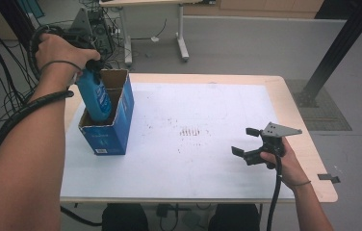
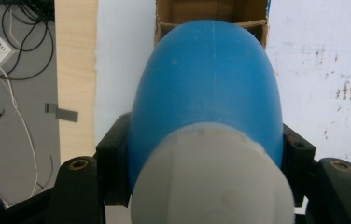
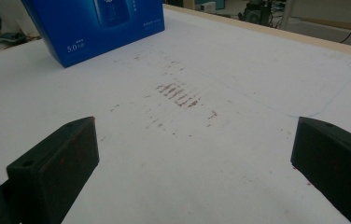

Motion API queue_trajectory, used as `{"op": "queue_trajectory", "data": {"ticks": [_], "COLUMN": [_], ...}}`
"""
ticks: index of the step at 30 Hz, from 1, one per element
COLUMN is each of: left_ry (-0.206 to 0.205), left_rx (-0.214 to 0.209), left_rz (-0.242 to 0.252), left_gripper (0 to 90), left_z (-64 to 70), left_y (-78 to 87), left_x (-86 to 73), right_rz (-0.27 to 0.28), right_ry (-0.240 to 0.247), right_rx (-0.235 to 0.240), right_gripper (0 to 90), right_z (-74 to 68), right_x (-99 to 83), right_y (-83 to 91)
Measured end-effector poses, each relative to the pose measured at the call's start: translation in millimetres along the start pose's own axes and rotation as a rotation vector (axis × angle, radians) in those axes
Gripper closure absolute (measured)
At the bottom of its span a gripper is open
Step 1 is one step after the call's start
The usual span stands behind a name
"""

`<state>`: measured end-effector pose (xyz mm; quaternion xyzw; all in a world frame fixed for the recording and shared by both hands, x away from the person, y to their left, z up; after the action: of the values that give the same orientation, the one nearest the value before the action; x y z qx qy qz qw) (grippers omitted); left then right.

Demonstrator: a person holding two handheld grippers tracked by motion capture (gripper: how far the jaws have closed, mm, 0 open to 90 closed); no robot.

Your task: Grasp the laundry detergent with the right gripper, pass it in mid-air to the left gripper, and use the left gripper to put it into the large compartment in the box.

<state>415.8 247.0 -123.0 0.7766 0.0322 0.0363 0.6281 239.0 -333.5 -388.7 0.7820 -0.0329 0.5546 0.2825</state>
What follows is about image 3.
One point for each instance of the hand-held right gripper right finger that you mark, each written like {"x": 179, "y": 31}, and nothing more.
{"x": 335, "y": 161}

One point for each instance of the blue cardboard box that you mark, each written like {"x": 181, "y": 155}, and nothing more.
{"x": 102, "y": 31}

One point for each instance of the small white box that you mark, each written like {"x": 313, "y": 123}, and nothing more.
{"x": 206, "y": 6}

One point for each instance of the white desk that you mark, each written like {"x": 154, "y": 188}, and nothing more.
{"x": 287, "y": 14}

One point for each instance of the white paper sheet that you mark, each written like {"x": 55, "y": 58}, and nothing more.
{"x": 195, "y": 171}

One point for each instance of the light wooden table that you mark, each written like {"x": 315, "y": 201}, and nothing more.
{"x": 288, "y": 34}

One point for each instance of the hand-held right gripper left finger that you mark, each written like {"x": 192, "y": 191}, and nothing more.
{"x": 58, "y": 168}

